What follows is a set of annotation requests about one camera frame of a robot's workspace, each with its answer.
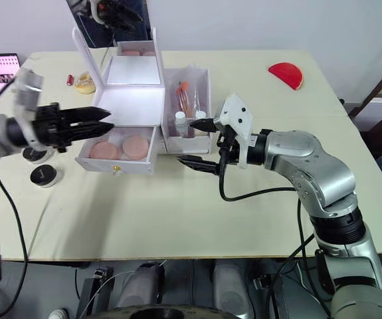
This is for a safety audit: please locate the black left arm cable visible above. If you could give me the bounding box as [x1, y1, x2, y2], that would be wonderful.
[0, 167, 30, 317]

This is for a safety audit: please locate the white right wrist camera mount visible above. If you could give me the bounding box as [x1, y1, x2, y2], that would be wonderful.
[213, 93, 255, 169]

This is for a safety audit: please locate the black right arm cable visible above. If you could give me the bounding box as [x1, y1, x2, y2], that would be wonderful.
[217, 151, 300, 203]

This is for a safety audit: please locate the white makeup organizer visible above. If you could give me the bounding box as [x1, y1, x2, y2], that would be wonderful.
[72, 25, 212, 176]

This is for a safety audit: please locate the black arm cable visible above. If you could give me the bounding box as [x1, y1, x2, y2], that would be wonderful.
[0, 167, 30, 317]
[217, 151, 300, 203]

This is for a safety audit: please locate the organizer mirror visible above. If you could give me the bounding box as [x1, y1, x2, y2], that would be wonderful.
[66, 0, 153, 48]

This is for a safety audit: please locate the black robot body cable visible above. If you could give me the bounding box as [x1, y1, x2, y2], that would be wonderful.
[267, 198, 332, 317]

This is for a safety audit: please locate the white organizer drawer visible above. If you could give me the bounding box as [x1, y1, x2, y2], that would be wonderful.
[74, 125, 160, 176]

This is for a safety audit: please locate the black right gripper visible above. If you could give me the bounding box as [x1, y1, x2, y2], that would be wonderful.
[175, 118, 242, 176]

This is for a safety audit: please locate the dark wooden chair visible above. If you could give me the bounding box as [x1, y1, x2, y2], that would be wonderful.
[344, 52, 382, 134]

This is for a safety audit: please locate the grey rounded shape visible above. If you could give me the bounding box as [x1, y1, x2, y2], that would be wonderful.
[213, 261, 255, 317]
[116, 261, 165, 310]

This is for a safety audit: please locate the red semicircle slice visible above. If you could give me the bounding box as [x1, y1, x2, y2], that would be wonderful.
[267, 61, 306, 92]

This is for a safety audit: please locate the cream dental model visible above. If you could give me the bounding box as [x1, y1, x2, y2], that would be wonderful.
[74, 70, 97, 95]

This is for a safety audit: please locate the thin white cable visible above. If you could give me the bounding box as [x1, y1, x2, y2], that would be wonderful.
[76, 270, 136, 319]

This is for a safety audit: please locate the black round compact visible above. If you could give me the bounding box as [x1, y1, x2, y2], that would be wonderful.
[30, 164, 59, 189]
[21, 146, 53, 165]

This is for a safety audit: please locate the pink round makeup sponge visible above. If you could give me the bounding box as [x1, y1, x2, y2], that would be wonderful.
[88, 140, 121, 160]
[121, 135, 151, 160]

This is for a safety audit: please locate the packaged makeup brush set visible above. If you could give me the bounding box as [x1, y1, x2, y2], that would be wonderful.
[175, 65, 201, 116]

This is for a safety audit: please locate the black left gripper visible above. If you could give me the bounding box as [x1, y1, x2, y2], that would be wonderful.
[32, 102, 116, 154]

